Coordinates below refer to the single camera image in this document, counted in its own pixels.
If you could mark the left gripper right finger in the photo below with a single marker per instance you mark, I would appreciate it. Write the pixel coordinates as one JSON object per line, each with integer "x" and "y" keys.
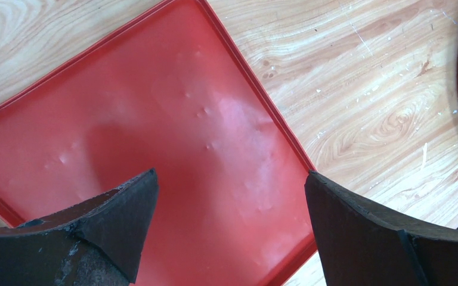
{"x": 362, "y": 242}

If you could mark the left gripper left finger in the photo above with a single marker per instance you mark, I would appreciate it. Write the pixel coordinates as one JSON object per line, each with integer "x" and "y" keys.
{"x": 96, "y": 242}

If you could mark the red box lid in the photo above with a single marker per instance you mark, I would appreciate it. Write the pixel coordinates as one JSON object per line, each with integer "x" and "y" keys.
{"x": 168, "y": 91}

